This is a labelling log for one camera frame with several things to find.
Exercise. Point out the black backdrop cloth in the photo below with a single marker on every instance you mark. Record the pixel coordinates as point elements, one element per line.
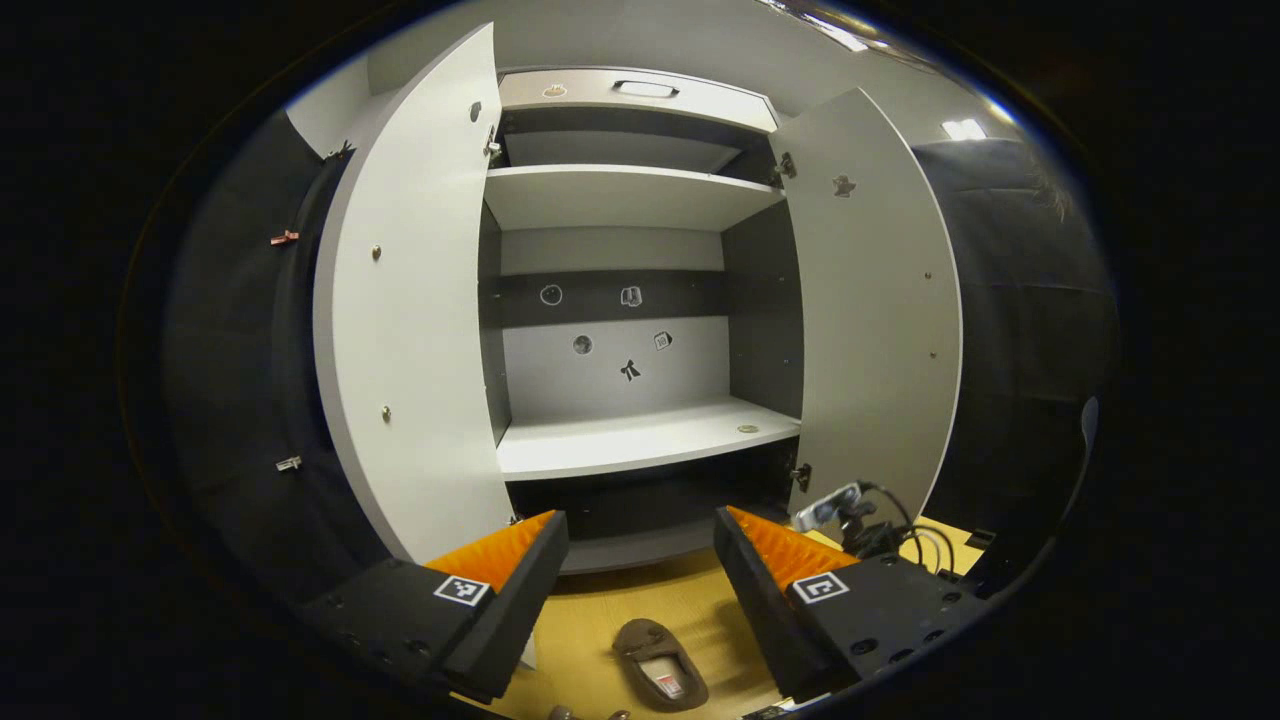
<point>1030,300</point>
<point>230,350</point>

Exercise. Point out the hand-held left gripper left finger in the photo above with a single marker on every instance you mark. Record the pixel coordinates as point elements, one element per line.
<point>515,610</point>

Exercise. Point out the grey cabinet door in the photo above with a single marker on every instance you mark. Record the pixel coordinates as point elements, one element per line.
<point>410,300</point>
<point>880,320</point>

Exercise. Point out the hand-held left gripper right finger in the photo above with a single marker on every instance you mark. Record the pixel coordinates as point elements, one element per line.
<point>760,610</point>

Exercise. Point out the small ceiling light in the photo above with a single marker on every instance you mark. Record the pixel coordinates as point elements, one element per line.
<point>962,129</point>

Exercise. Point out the grey shoe cabinet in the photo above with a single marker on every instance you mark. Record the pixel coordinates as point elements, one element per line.
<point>620,195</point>

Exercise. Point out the long ceiling light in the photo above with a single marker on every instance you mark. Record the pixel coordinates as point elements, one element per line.
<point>830,30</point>

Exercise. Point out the brown plush shoe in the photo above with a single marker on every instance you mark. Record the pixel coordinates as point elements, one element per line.
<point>640,640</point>

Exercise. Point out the copper cloth clip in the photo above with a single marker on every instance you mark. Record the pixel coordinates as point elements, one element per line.
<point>285,238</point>

